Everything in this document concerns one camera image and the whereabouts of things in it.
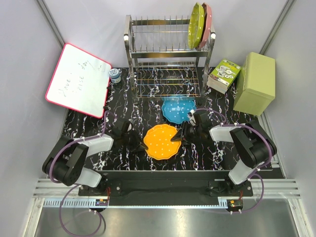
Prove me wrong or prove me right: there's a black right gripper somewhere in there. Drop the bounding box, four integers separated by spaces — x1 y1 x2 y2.
170 120 202 145

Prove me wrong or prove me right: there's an orange polka dot plate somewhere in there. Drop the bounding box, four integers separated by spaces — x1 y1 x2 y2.
144 124 181 160

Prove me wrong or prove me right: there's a blue polka dot plate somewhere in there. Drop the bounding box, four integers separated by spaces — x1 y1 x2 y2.
161 97 196 124

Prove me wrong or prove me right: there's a green polka dot plate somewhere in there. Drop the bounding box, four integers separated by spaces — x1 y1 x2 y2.
188 2 205 49

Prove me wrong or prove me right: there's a pink polka dot plate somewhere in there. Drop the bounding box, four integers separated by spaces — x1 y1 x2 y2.
198 2 212 49

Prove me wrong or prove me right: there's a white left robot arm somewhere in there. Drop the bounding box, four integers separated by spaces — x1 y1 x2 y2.
42 119 148 196

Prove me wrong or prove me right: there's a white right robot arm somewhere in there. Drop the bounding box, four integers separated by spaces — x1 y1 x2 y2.
171 111 277 196

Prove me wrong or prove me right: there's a stainless steel dish rack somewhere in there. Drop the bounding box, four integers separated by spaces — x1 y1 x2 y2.
123 15 216 102

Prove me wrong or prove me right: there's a black marble pattern mat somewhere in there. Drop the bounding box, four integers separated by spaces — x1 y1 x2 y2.
48 67 274 172

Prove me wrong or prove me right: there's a small blue patterned jar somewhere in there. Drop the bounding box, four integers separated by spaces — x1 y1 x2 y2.
109 68 121 84

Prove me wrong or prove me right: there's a green cover book stack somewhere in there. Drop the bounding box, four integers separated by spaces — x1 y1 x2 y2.
207 59 241 94

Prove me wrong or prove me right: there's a pink framed whiteboard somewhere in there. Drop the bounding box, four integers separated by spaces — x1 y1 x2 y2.
45 43 112 118

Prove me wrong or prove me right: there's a green storage box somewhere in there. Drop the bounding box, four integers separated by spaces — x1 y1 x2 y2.
233 52 276 116

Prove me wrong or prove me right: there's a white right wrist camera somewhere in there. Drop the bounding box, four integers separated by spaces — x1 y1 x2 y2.
188 110 200 126

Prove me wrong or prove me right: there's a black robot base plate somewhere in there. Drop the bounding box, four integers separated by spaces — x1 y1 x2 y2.
79 171 253 200

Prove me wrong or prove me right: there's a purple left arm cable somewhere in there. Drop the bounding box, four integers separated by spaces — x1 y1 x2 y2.
48 111 117 235

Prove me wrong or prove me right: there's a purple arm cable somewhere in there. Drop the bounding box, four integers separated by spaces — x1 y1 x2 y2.
192 108 274 214
48 111 117 235

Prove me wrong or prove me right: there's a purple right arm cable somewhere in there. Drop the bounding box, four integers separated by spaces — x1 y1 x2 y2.
192 108 274 214

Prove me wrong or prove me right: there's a white slotted cable duct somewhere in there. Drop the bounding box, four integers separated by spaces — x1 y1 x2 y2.
43 196 231 208

